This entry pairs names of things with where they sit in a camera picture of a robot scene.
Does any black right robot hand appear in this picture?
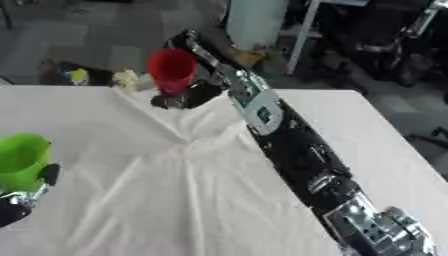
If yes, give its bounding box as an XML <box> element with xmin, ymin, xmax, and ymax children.
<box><xmin>148</xmin><ymin>28</ymin><xmax>237</xmax><ymax>111</ymax></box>

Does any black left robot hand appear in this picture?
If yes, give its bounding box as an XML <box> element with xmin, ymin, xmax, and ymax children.
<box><xmin>0</xmin><ymin>162</ymin><xmax>63</xmax><ymax>229</ymax></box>

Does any red plastic cup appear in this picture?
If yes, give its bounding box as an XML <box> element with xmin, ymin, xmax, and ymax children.
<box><xmin>145</xmin><ymin>47</ymin><xmax>200</xmax><ymax>97</ymax></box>

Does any green plastic cup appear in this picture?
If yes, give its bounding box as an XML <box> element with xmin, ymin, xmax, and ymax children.
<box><xmin>0</xmin><ymin>132</ymin><xmax>55</xmax><ymax>194</ymax></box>

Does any tan cardboard piece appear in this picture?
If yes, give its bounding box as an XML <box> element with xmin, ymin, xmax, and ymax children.
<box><xmin>225</xmin><ymin>45</ymin><xmax>272</xmax><ymax>68</ymax></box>

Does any cream small object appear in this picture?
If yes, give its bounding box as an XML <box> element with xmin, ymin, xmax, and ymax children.
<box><xmin>110</xmin><ymin>69</ymin><xmax>142</xmax><ymax>95</ymax></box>

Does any white cylindrical tank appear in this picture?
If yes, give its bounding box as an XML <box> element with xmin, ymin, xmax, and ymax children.
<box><xmin>224</xmin><ymin>0</ymin><xmax>293</xmax><ymax>52</ymax></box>

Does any yellow-green small object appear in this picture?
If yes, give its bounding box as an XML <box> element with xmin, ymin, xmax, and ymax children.
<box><xmin>68</xmin><ymin>67</ymin><xmax>91</xmax><ymax>87</ymax></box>

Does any dark open box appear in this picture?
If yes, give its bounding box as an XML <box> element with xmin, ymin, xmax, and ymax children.
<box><xmin>38</xmin><ymin>59</ymin><xmax>118</xmax><ymax>87</ymax></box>

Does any black chair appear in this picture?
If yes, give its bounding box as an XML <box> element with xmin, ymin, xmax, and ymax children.
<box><xmin>325</xmin><ymin>0</ymin><xmax>448</xmax><ymax>88</ymax></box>

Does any white metal post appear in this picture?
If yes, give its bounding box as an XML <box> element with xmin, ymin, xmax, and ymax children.
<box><xmin>283</xmin><ymin>0</ymin><xmax>324</xmax><ymax>76</ymax></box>

